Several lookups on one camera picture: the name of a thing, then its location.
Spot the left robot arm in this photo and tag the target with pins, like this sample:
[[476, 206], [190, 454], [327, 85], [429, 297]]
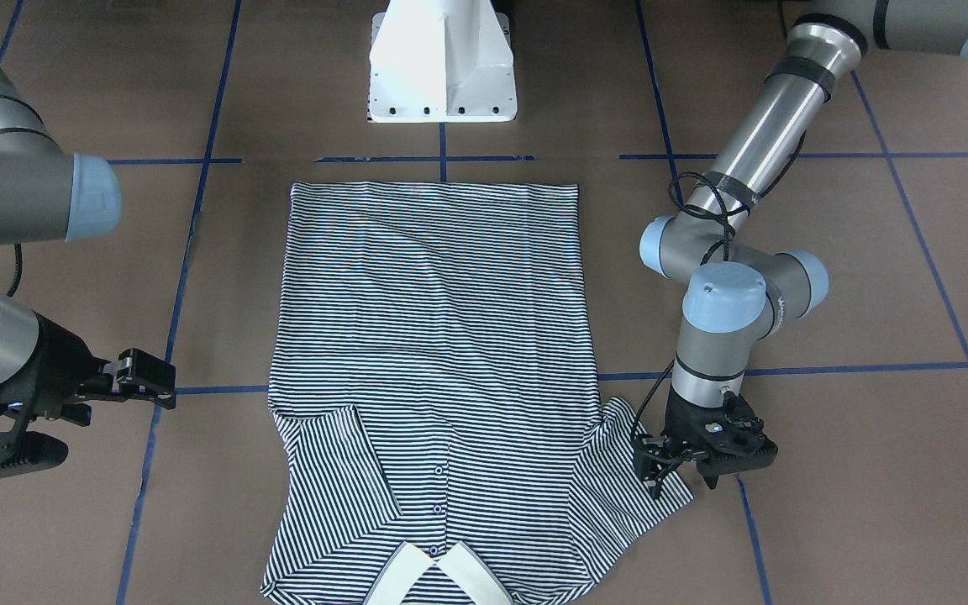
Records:
[[735, 295]]

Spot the brown table mat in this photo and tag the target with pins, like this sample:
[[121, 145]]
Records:
[[211, 110]]

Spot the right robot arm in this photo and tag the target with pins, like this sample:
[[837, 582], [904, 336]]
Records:
[[47, 194]]

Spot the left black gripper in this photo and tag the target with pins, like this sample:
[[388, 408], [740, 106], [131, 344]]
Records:
[[679, 418]]

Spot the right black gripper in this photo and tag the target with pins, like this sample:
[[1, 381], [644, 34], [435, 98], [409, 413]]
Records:
[[62, 349]]

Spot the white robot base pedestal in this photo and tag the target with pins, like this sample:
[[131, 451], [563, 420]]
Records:
[[442, 62]]

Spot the navy white striped polo shirt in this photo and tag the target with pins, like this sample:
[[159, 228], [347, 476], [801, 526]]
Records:
[[435, 389]]

